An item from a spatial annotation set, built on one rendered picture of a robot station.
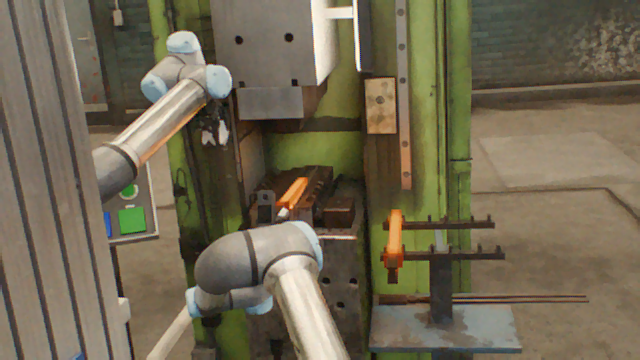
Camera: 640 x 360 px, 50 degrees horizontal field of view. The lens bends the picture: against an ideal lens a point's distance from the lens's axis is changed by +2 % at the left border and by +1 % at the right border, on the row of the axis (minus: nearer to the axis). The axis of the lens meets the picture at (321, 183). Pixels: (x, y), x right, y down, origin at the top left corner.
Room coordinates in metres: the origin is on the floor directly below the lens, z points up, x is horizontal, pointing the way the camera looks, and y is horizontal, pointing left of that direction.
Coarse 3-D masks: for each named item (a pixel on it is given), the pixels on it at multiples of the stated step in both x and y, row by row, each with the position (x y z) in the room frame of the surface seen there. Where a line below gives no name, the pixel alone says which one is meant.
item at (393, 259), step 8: (392, 216) 1.83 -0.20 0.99; (400, 216) 1.83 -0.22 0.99; (392, 224) 1.77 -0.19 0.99; (400, 224) 1.76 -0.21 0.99; (392, 232) 1.71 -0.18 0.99; (400, 232) 1.73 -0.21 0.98; (392, 240) 1.66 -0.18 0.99; (392, 248) 1.60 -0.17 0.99; (384, 256) 1.55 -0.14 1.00; (392, 256) 1.53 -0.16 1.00; (400, 256) 1.55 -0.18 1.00; (384, 264) 1.55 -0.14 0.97; (392, 264) 1.49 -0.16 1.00; (400, 264) 1.55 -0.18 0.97; (392, 272) 1.47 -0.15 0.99; (392, 280) 1.47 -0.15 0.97
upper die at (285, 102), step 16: (240, 96) 2.01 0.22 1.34; (256, 96) 2.00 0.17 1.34; (272, 96) 1.99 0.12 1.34; (288, 96) 1.98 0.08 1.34; (304, 96) 2.00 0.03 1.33; (320, 96) 2.25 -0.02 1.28; (240, 112) 2.01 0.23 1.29; (256, 112) 2.00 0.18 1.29; (272, 112) 1.99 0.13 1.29; (288, 112) 1.98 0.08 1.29; (304, 112) 1.99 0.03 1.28
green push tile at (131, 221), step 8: (136, 208) 1.94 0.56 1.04; (120, 216) 1.92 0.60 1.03; (128, 216) 1.92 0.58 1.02; (136, 216) 1.92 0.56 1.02; (144, 216) 1.93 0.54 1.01; (120, 224) 1.91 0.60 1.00; (128, 224) 1.91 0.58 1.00; (136, 224) 1.91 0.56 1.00; (144, 224) 1.92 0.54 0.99; (120, 232) 1.89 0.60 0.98; (128, 232) 1.90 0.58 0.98; (136, 232) 1.90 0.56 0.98
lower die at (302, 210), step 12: (300, 168) 2.39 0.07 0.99; (324, 168) 2.36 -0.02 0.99; (276, 180) 2.30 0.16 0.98; (288, 180) 2.26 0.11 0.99; (312, 180) 2.23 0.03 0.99; (276, 192) 2.14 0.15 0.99; (300, 192) 2.09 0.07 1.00; (312, 192) 2.10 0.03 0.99; (300, 204) 2.00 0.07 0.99; (312, 204) 1.99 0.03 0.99; (252, 216) 2.01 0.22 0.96; (300, 216) 1.98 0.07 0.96; (312, 216) 1.98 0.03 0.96; (252, 228) 2.01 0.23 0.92; (312, 228) 1.97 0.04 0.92
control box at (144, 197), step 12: (144, 168) 2.01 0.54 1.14; (144, 180) 1.99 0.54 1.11; (144, 192) 1.97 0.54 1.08; (108, 204) 1.94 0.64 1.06; (120, 204) 1.94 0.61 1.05; (132, 204) 1.95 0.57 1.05; (144, 204) 1.95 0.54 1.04; (156, 216) 1.97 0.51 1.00; (156, 228) 1.92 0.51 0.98; (120, 240) 1.89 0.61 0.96; (132, 240) 1.91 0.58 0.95; (144, 240) 1.95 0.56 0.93
